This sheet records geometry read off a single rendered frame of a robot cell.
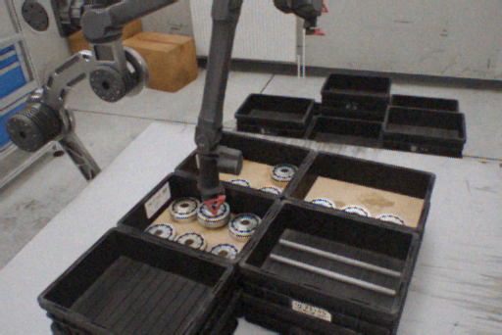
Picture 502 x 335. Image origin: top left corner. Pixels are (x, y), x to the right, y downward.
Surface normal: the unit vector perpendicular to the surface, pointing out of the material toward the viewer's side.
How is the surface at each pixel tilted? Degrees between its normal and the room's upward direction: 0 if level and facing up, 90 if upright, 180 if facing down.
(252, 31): 90
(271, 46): 90
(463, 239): 0
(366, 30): 90
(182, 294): 0
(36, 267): 0
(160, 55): 89
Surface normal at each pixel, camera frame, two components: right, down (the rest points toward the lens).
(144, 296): -0.06, -0.83
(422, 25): -0.32, 0.54
